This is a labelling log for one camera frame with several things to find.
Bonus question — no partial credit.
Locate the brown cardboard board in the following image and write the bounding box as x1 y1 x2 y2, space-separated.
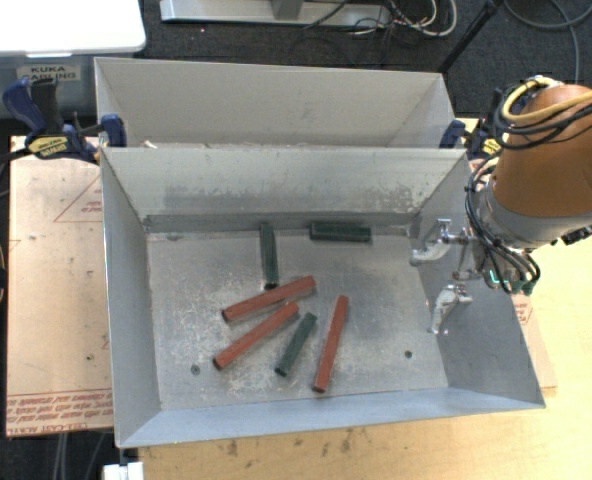
5 134 560 439

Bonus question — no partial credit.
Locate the red-brown flat block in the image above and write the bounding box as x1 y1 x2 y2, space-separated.
221 275 318 325
212 301 301 372
311 294 351 395

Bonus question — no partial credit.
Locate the dark green flat block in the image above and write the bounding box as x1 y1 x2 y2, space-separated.
274 311 319 378
308 221 373 244
258 221 281 291

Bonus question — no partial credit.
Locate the black cylinder on white bracket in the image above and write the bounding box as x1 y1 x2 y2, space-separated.
559 223 592 247

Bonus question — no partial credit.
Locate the grey metal bin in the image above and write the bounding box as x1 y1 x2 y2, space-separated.
93 56 547 449

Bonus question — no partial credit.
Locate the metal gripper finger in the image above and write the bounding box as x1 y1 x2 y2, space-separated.
427 282 475 335
408 218 463 268

